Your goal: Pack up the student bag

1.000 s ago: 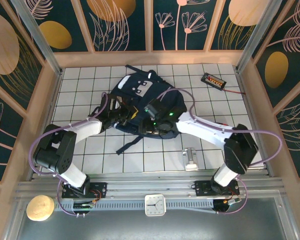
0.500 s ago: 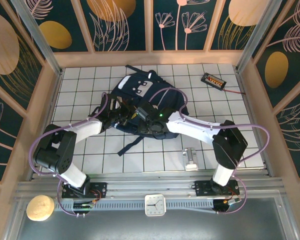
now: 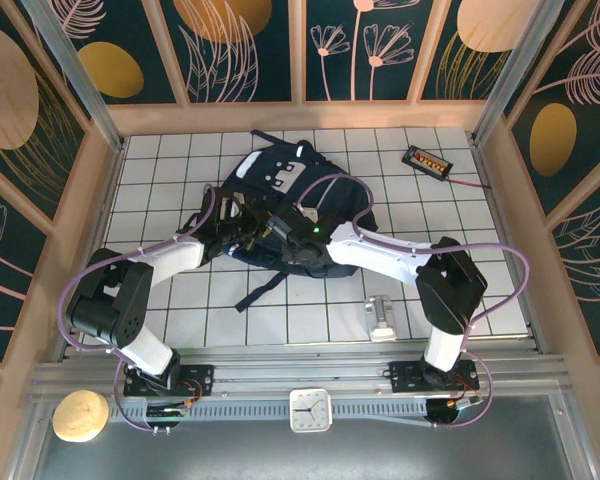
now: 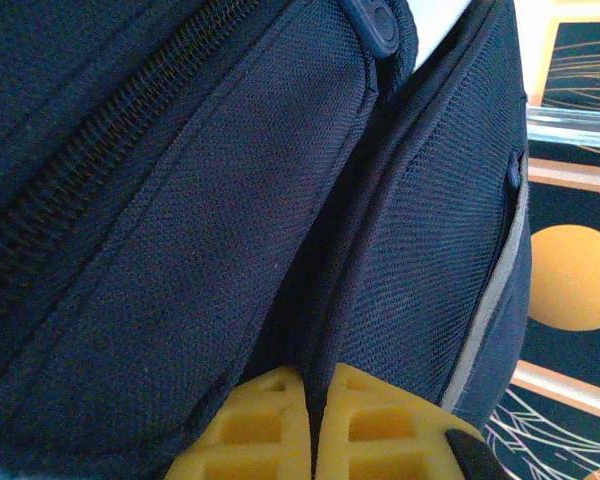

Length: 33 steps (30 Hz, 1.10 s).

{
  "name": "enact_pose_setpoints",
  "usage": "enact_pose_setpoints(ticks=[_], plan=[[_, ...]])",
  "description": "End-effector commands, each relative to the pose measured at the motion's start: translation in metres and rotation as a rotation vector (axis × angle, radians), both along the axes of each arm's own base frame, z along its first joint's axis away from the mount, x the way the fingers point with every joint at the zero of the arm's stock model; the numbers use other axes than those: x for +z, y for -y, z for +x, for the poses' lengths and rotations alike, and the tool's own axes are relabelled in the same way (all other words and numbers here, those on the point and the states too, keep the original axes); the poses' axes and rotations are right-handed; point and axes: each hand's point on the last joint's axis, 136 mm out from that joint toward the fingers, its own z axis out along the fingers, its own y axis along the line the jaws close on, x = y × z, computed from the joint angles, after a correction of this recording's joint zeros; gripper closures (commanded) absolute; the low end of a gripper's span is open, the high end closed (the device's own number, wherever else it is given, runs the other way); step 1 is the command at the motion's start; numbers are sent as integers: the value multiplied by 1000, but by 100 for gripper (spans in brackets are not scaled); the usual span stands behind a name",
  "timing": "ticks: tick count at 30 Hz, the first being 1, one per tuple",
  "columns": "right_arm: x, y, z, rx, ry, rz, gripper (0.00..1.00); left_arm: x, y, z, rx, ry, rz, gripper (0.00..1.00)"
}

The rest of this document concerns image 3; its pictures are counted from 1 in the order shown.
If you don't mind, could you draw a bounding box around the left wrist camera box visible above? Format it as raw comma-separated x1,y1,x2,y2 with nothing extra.
215,196,242,221

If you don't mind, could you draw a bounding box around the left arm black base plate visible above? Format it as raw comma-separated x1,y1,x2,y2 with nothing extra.
123,363,216,399

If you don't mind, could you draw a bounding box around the thin red cable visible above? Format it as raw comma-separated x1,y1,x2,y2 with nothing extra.
447,177,492,191

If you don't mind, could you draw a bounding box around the grey metal shelf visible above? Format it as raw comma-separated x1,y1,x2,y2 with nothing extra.
7,394,599,480

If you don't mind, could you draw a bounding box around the round wooden disc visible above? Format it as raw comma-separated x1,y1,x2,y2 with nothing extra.
52,389,110,443

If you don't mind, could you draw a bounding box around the aluminium frame post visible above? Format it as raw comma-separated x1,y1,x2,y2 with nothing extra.
470,0,565,147
22,0,127,152

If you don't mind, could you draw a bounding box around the black battery charger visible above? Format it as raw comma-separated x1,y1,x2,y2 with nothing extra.
400,144,454,181

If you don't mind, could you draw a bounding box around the grey slotted cable duct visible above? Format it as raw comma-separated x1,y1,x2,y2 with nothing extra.
108,401,431,425

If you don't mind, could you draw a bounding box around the aluminium mounting rail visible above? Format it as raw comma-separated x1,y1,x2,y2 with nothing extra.
29,339,569,401

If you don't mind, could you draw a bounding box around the white square clock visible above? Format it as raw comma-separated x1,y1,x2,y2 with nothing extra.
288,387,334,433

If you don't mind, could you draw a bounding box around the navy blue backpack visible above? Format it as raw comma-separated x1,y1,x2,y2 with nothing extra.
198,128,380,314

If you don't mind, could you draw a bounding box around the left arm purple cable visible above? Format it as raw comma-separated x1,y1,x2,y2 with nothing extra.
62,183,219,434

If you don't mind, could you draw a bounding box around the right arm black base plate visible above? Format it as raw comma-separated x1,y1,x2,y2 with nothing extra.
388,360,480,394

